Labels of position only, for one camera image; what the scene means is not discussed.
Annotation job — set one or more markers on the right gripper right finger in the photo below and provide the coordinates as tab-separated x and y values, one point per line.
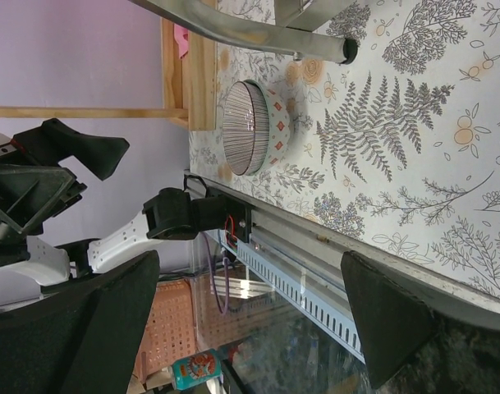
418	340

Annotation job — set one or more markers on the aluminium rail frame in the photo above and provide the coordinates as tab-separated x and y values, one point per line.
301	261

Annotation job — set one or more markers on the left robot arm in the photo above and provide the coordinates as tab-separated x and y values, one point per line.
171	215

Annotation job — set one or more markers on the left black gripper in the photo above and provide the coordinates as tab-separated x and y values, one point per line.
31	195

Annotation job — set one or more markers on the orange plastic basket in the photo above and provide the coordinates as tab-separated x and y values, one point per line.
169	332

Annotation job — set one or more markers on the wooden tray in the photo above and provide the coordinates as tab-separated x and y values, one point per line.
189	82

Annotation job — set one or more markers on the wooden clothes rack frame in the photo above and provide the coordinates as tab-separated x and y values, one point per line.
92	113

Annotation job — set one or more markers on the stainless steel dish rack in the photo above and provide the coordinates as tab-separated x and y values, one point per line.
293	32

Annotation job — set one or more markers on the purple striped bowl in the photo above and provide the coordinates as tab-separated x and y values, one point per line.
256	128

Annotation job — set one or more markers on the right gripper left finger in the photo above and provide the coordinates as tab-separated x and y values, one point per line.
81	340

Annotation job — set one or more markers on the pink cloth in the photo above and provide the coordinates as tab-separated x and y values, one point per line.
181	36

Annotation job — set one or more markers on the teal drink can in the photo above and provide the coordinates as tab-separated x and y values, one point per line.
196	369

